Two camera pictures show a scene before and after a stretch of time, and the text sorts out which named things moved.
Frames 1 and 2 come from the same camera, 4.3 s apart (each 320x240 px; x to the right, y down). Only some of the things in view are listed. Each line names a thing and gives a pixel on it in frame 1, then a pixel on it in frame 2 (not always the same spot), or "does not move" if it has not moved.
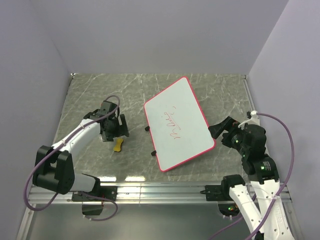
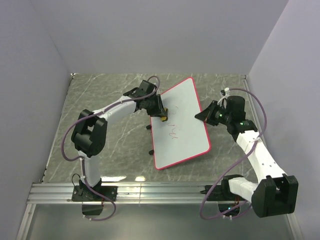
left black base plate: x=109 y=192 does not move
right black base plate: x=217 y=193 does not move
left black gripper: x=122 y=130 -> x=159 y=111
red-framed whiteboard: x=177 y=125 does not move
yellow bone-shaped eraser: x=117 y=147 -> x=164 y=118
